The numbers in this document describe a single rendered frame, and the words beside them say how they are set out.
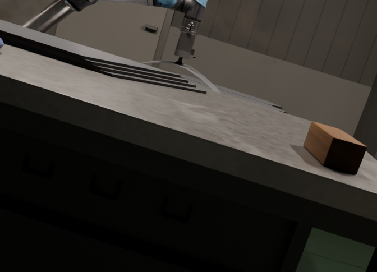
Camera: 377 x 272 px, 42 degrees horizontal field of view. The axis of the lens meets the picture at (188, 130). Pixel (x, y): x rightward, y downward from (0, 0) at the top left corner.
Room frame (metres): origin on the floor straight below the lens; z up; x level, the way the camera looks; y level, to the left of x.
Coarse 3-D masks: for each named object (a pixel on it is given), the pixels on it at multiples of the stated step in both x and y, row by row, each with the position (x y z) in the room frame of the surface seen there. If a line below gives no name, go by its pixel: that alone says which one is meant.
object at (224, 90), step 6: (186, 78) 3.18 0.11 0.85; (192, 78) 3.29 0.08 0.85; (198, 84) 3.04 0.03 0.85; (204, 84) 3.14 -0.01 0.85; (222, 90) 3.11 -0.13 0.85; (228, 90) 3.21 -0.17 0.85; (234, 90) 3.31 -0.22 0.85; (234, 96) 2.98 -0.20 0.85; (240, 96) 3.07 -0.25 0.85; (246, 96) 3.18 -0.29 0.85; (252, 96) 3.28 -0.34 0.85; (252, 102) 2.98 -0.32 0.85; (258, 102) 3.07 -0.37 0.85; (264, 102) 3.17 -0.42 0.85; (270, 102) 3.28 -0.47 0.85; (276, 108) 3.04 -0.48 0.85
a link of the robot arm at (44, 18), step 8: (56, 0) 2.14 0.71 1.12; (64, 0) 2.12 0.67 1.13; (96, 0) 2.19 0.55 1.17; (48, 8) 2.14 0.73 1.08; (56, 8) 2.13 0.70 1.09; (64, 8) 2.13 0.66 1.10; (72, 8) 2.13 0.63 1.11; (80, 8) 2.15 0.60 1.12; (40, 16) 2.14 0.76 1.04; (48, 16) 2.14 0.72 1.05; (56, 16) 2.14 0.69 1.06; (64, 16) 2.16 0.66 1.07; (24, 24) 2.16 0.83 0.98; (32, 24) 2.14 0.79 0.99; (40, 24) 2.14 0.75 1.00; (48, 24) 2.15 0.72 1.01; (56, 24) 2.18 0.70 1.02
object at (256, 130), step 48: (0, 96) 0.71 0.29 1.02; (48, 96) 0.71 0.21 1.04; (96, 96) 0.77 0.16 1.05; (144, 96) 0.90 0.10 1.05; (192, 96) 1.08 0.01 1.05; (144, 144) 0.71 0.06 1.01; (192, 144) 0.70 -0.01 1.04; (240, 144) 0.74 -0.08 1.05; (288, 144) 0.87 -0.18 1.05; (288, 192) 0.70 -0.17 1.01; (336, 192) 0.70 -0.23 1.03
